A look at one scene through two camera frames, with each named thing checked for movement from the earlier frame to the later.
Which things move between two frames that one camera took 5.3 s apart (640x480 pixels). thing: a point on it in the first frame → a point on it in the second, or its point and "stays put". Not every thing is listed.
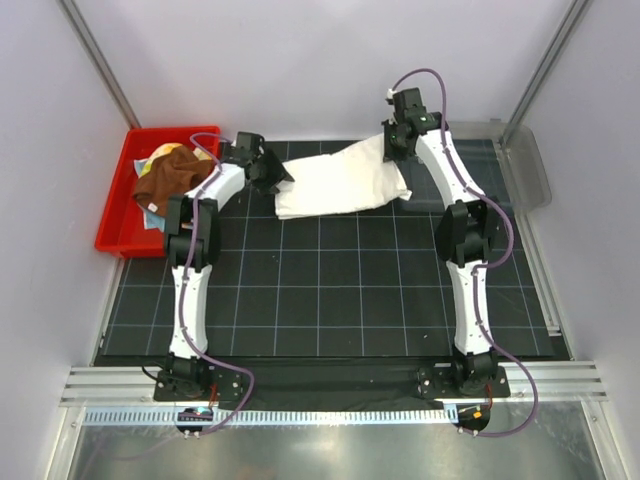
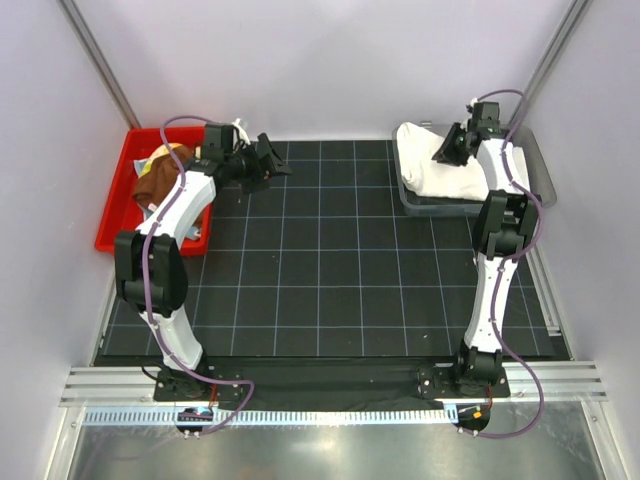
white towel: x=350 y=179 → x=417 y=147
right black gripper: x=390 y=154 → x=445 y=153
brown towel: x=179 y=171 stays put
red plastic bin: x=123 y=232 stays put
